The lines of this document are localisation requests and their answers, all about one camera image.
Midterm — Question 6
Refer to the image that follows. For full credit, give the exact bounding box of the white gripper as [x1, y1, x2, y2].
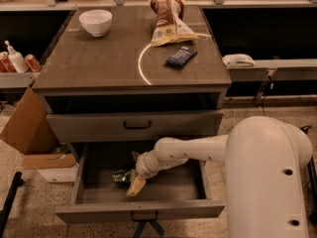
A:
[126, 151, 164, 197]

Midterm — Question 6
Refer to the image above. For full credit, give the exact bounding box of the crushed green can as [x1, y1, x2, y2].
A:
[112, 169, 137, 188]

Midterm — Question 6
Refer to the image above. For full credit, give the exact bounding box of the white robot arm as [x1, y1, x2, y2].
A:
[127, 116, 313, 238]

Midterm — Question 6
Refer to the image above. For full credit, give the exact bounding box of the open grey middle drawer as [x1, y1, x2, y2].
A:
[55, 141, 225, 224]

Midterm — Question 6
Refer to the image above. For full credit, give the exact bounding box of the closed grey upper drawer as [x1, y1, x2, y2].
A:
[47, 110, 223, 143]

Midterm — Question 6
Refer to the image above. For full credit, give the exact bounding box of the grey wooden drawer cabinet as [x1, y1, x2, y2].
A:
[33, 5, 231, 156]

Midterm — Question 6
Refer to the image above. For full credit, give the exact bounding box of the red soda can at edge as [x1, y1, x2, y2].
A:
[0, 52, 16, 72]

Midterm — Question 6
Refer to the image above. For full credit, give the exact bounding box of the white cardboard box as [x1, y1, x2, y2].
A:
[22, 154, 79, 182]

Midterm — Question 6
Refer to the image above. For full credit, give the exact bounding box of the brown cardboard box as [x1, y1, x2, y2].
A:
[0, 87, 58, 155]

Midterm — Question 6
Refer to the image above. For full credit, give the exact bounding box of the dark blue snack bar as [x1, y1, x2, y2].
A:
[165, 46, 197, 67]

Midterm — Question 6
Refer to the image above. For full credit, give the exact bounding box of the black pole left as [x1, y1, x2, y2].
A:
[0, 172, 24, 238]

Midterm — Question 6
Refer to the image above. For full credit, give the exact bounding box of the brown chip bag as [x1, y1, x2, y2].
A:
[149, 0, 198, 47]

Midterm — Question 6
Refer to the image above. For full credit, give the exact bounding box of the folded white cloth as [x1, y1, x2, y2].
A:
[222, 54, 256, 67]

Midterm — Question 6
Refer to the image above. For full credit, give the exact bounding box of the white ceramic bowl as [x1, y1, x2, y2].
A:
[79, 9, 112, 37]

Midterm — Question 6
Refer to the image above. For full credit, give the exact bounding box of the black stand right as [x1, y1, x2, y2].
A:
[307, 158, 317, 225]

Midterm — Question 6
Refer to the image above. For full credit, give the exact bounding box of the black upper drawer handle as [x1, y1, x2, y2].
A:
[123, 120, 152, 130]

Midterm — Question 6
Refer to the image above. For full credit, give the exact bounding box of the black power adapter cable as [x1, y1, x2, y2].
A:
[299, 124, 313, 135]

